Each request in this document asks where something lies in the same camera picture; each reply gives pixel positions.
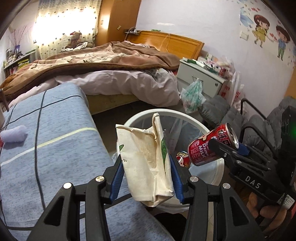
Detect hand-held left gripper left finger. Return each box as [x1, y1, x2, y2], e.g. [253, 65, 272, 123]
[26, 154, 124, 241]

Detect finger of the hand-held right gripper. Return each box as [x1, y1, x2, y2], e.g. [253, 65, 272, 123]
[209, 138, 271, 173]
[237, 142, 281, 164]

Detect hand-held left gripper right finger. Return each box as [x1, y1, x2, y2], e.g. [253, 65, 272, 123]
[168, 153, 265, 241]

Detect red milk drink can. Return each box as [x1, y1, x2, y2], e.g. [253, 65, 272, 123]
[188, 123, 238, 167]
[176, 151, 191, 168]

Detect white round waste bin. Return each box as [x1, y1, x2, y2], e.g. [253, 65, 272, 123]
[123, 108, 225, 213]

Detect cream paper carton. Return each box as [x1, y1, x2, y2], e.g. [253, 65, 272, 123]
[115, 113, 175, 207]

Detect person's right hand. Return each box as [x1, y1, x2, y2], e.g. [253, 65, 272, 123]
[246, 192, 292, 232]

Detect grey cushioned chair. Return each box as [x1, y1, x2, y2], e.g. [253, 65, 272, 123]
[198, 95, 296, 163]

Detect green printed plastic bag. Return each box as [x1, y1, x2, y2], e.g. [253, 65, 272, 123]
[180, 79, 207, 114]

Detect white bags with red print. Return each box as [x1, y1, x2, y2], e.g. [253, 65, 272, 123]
[217, 70, 244, 109]

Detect white nightstand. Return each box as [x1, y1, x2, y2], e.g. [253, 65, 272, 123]
[177, 58, 229, 98]

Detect pile of small packets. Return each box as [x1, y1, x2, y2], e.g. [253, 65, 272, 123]
[185, 52, 234, 78]

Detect wooden bed headboard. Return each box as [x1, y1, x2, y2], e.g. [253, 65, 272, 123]
[125, 30, 205, 62]

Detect lavender foam net sleeve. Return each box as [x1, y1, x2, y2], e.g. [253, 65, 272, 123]
[0, 125, 26, 143]

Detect brown blanket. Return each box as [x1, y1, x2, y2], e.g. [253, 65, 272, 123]
[0, 40, 181, 98]

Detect brown teddy bear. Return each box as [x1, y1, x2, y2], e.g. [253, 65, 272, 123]
[65, 31, 84, 49]

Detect low shelf with books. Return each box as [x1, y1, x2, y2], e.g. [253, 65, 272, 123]
[2, 50, 35, 76]

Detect heart print curtain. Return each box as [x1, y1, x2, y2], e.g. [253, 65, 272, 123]
[35, 0, 103, 59]

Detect wooden wardrobe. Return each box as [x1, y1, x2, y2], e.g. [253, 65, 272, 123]
[94, 0, 142, 47]

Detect vase with purple branches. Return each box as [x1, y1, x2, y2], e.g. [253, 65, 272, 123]
[9, 24, 34, 55]

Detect cartoon children wall sticker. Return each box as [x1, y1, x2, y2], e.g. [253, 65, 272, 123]
[252, 14, 290, 62]

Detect blue wall sticker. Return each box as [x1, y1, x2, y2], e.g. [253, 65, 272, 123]
[239, 7, 253, 26]

